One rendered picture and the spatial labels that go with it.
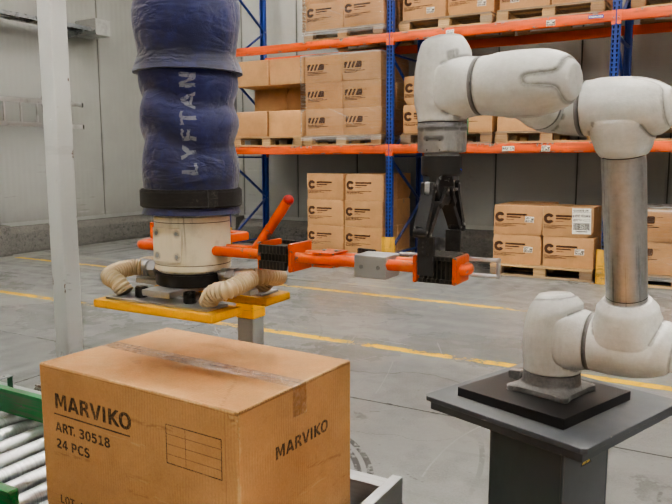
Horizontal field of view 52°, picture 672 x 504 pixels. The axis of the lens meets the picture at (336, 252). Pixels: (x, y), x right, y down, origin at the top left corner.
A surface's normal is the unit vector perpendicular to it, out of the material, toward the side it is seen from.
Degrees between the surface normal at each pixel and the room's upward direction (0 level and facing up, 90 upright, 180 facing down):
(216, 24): 93
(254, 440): 90
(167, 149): 74
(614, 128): 109
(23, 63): 90
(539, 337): 88
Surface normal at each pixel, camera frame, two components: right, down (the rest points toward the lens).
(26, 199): 0.87, 0.07
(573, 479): 0.65, 0.10
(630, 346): -0.52, 0.27
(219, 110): 0.66, -0.28
